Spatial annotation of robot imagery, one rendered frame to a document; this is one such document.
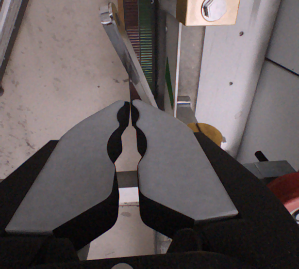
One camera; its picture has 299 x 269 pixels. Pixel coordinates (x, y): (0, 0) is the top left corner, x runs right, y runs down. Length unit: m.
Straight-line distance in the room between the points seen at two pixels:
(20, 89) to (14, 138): 0.34
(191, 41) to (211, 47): 0.11
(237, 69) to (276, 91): 0.09
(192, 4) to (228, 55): 0.27
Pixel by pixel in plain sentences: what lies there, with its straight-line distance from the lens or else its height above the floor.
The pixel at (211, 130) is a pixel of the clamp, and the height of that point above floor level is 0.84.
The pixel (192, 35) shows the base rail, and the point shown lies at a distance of 0.36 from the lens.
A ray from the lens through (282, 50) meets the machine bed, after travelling 0.48.
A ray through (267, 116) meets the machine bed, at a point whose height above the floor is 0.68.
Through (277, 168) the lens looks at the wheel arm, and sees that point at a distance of 0.35.
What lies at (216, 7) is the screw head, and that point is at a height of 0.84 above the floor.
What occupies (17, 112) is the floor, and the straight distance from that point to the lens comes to 1.36.
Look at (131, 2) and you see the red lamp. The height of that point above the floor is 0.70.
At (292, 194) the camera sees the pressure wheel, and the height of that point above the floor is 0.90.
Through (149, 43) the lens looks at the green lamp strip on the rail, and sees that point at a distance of 0.35.
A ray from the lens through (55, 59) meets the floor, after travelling 1.15.
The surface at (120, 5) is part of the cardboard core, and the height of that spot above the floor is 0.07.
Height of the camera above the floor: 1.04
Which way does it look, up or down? 57 degrees down
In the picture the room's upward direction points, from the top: 172 degrees clockwise
